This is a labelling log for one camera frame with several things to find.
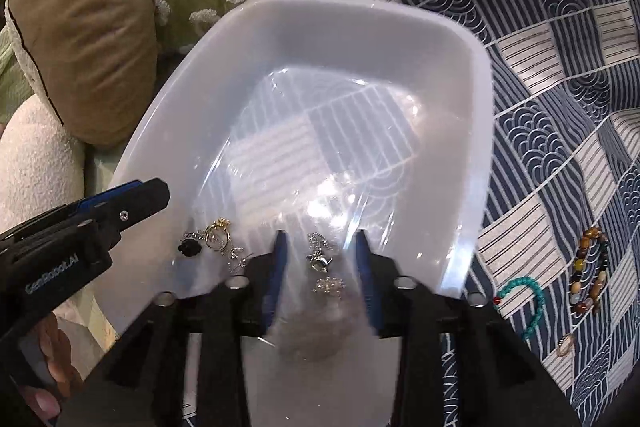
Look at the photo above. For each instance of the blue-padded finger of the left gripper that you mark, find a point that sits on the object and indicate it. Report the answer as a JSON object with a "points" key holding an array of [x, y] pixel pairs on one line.
{"points": [[122, 197]]}

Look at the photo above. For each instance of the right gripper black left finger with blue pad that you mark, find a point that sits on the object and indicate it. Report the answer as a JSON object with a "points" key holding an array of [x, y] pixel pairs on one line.
{"points": [[140, 381]]}

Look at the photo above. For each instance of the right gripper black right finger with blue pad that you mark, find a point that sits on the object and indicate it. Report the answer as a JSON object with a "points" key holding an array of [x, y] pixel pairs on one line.
{"points": [[500, 382]]}

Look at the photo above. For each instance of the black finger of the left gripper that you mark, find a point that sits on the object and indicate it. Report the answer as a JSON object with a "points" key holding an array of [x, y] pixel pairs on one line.
{"points": [[153, 200]]}

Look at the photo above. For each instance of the white translucent plastic tray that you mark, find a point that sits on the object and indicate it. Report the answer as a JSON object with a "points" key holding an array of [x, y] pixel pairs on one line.
{"points": [[328, 116]]}

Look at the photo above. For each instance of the silver ring blue stone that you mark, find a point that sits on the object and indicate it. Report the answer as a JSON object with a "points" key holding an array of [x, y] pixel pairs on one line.
{"points": [[191, 244]]}

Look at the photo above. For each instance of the silver ornate earring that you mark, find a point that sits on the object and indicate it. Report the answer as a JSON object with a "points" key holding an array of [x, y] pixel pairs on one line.
{"points": [[236, 259]]}

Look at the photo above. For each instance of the person's hand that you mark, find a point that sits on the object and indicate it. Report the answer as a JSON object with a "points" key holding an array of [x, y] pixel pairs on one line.
{"points": [[50, 351]]}

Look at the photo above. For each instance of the white boucle cushion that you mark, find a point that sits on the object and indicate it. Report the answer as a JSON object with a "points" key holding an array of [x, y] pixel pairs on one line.
{"points": [[42, 166]]}

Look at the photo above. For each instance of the light green quilted bedspread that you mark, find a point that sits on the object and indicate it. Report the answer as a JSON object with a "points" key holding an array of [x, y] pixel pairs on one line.
{"points": [[14, 88]]}

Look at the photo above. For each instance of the brown cushion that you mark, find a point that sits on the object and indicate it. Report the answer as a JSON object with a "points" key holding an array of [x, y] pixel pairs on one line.
{"points": [[92, 63]]}

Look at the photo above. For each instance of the navy white patterned cloth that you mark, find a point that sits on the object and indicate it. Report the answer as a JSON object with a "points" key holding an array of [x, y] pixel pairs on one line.
{"points": [[560, 233]]}

